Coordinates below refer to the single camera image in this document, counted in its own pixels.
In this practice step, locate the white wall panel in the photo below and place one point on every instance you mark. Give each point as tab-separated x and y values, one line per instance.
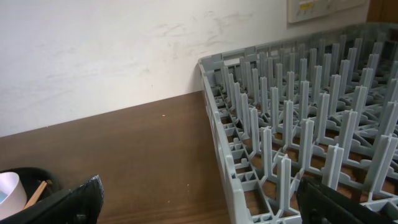
303	10

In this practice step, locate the wooden chopstick left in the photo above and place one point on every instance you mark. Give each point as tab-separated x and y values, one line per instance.
34	198

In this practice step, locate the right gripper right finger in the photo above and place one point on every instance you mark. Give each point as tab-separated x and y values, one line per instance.
319	204

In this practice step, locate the white bowl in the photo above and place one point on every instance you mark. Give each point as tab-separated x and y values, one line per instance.
13	195

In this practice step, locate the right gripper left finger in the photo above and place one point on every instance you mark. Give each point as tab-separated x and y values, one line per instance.
81	204

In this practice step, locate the round black tray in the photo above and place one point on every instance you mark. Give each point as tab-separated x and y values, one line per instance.
32	177

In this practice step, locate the grey dishwasher rack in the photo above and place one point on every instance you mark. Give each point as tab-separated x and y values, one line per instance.
322	105

